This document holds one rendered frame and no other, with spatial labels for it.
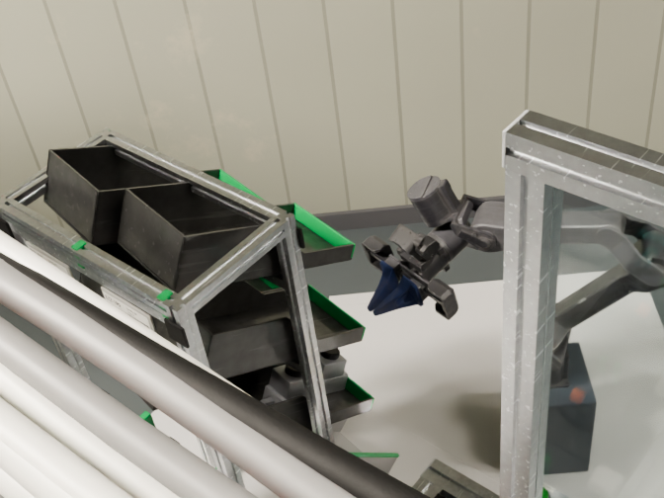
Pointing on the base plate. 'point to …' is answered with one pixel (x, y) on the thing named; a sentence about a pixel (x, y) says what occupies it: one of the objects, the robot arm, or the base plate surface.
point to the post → (523, 329)
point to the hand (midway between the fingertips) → (386, 296)
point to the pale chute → (362, 452)
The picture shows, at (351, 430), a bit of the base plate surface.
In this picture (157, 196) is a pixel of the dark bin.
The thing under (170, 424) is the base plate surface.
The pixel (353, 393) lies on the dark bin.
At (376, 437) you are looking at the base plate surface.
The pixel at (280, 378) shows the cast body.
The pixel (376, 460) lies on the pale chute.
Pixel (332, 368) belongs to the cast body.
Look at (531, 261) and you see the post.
